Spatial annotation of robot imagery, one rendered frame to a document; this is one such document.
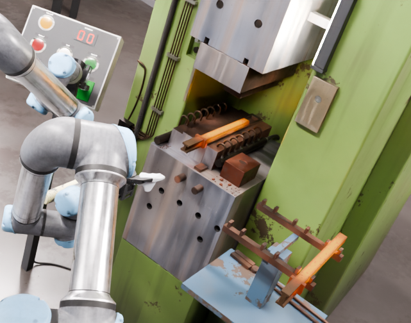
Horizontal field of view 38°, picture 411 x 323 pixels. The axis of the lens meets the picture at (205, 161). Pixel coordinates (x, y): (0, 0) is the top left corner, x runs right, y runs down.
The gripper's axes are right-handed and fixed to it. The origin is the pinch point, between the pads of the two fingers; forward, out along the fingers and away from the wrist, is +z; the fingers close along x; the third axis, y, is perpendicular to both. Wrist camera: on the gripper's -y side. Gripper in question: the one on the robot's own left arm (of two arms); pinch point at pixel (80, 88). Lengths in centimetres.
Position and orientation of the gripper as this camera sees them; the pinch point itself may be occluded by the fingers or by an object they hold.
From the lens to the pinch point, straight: 218.1
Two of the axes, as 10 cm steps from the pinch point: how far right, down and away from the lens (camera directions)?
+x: -9.4, -3.4, 0.0
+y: 3.4, -9.4, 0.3
